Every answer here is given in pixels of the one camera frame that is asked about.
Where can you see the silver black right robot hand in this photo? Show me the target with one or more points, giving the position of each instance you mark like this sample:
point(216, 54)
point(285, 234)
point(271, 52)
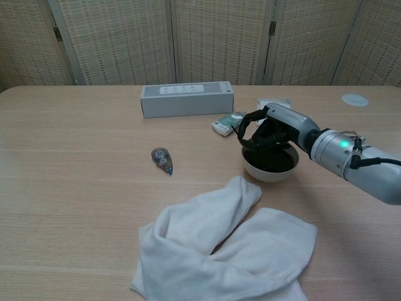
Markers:
point(291, 122)

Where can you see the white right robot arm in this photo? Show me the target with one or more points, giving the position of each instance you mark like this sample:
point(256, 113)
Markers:
point(369, 169)

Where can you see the cup of black coffee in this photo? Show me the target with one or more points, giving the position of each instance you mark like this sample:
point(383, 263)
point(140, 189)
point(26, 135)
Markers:
point(269, 177)

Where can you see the green tissue pack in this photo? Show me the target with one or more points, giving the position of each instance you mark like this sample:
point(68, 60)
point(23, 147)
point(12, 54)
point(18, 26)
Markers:
point(224, 123)

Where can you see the brass screen hinge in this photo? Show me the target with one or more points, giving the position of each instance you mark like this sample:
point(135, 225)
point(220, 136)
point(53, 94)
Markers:
point(56, 33)
point(272, 27)

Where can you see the grey power strip box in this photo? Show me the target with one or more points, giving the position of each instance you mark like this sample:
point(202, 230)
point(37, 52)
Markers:
point(188, 103)

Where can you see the white crumpled towel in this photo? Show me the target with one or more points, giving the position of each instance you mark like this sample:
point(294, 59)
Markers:
point(188, 251)

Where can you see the woven bamboo folding screen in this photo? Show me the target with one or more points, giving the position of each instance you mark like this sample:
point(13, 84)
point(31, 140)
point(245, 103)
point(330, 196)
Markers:
point(125, 40)

